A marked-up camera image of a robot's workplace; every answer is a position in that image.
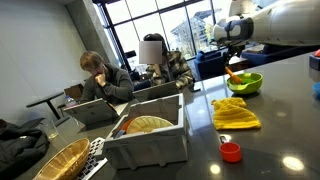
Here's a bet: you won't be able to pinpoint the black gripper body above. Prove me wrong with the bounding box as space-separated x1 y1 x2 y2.
223 42 245 64

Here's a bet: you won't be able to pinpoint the orange toy carrot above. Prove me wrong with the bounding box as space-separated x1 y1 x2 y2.
225 67 242 84

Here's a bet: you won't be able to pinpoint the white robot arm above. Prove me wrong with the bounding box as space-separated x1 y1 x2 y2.
213 0 320 50

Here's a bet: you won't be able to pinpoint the green bowl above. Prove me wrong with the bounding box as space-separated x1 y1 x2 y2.
227 73 263 95

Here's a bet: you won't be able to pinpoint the blue armchair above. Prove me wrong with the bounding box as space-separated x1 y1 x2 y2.
194 50 225 80

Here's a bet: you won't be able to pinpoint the yellow knitted cloth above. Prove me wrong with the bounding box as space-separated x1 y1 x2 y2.
211 97 261 130

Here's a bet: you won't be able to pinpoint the person in plaid shirt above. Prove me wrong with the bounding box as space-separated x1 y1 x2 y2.
143 33 194 89

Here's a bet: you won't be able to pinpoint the black square block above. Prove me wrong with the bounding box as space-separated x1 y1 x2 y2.
309 55 320 71

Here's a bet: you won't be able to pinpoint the orange ball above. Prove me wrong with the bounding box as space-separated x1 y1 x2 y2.
314 49 320 57

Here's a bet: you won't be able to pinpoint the red measuring cup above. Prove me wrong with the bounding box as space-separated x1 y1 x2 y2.
219 136 242 163

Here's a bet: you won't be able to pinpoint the grey plastic crate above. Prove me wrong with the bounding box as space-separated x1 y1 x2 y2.
103 93 188 170

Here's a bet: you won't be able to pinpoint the cream plate in crate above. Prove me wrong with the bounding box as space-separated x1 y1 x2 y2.
126 116 172 134

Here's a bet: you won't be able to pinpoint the man in grey sweater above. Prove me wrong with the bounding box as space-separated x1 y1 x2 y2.
80 51 134 105

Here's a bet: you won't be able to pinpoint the grey open laptop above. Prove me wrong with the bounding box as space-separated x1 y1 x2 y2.
64 98 128 125

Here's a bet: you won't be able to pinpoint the black side table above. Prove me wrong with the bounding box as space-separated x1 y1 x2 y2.
26 92 64 120

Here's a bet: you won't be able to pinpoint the clear drinking glass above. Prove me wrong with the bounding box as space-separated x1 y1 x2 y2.
43 120 59 139

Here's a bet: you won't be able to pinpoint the wicker basket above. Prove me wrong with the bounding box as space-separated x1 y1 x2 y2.
33 138 90 180

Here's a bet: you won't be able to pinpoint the black bag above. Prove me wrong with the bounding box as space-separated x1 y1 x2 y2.
0 118 50 180

